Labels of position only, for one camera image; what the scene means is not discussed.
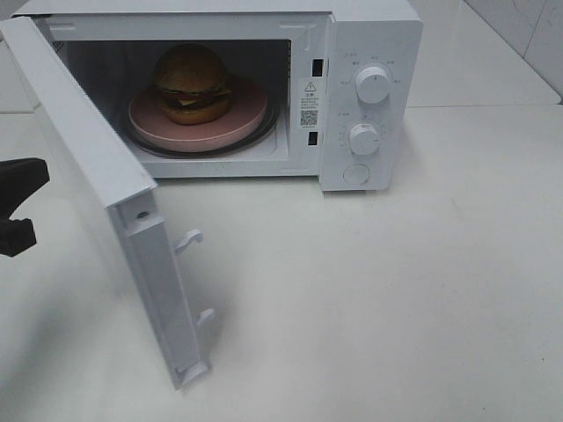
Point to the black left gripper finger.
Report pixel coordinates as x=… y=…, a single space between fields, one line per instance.
x=20 y=179
x=16 y=236

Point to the white microwave door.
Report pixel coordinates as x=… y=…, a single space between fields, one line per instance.
x=114 y=195

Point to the burger with lettuce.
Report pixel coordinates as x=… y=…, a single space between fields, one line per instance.
x=191 y=85

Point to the pink round plate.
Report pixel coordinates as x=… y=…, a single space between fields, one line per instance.
x=247 y=110

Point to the round white door release button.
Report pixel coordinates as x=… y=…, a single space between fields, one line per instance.
x=356 y=174

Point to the glass microwave turntable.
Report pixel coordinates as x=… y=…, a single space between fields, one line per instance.
x=265 y=128

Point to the white warning label sticker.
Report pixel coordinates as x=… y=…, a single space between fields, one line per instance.
x=311 y=102

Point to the white microwave oven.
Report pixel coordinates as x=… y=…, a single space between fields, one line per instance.
x=111 y=48

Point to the lower white microwave knob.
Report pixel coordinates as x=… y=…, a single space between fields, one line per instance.
x=364 y=139

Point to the white microwave knob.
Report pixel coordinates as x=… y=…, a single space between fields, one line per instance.
x=373 y=83
x=364 y=139

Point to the upper white microwave knob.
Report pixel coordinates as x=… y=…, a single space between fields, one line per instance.
x=373 y=83

